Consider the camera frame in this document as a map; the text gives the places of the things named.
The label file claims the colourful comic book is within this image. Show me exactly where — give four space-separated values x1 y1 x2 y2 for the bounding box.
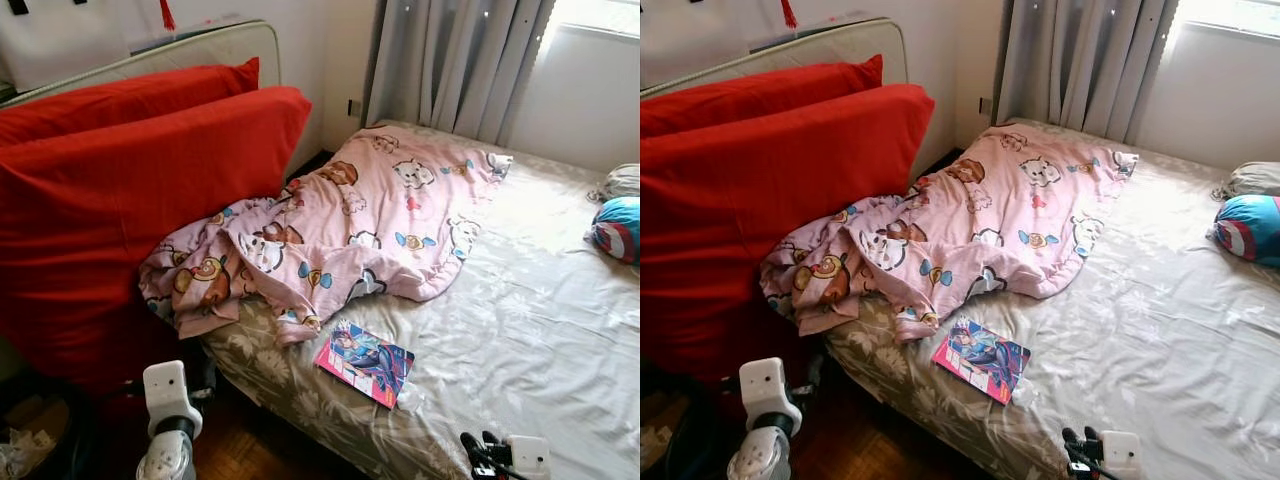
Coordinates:
314 320 416 409
931 316 1032 405

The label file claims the pink cartoon print blanket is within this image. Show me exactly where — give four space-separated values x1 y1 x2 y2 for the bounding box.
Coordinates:
138 124 514 346
760 124 1141 341

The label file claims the bed with beige floral sheet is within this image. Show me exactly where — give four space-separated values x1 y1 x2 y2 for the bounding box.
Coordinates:
825 118 1280 480
200 120 641 480

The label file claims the black waste bin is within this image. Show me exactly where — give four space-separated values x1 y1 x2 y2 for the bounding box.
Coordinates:
0 375 101 480
640 385 711 480

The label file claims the red white blue bolster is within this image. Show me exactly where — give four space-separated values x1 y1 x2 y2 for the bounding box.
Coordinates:
1207 194 1280 269
586 196 641 266

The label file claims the beige grey pillow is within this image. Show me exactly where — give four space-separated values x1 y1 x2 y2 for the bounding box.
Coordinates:
590 163 641 204
1212 161 1280 203

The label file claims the large red mattress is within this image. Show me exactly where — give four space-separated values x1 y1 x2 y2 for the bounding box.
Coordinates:
0 86 313 396
640 84 936 386

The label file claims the grey curtain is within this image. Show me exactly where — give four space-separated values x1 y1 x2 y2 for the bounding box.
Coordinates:
362 0 557 148
993 0 1181 146

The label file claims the thin red mattress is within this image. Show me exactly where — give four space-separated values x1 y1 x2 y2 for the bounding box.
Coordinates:
0 57 261 149
640 54 885 139

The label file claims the bright window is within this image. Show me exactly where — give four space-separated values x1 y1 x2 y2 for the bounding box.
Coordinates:
540 0 641 41
1170 0 1280 39

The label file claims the beige mattress with piping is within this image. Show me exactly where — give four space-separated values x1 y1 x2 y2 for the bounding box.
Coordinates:
640 17 909 99
0 20 282 109

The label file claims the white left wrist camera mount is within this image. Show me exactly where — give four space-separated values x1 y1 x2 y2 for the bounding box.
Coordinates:
142 360 204 439
739 357 803 436

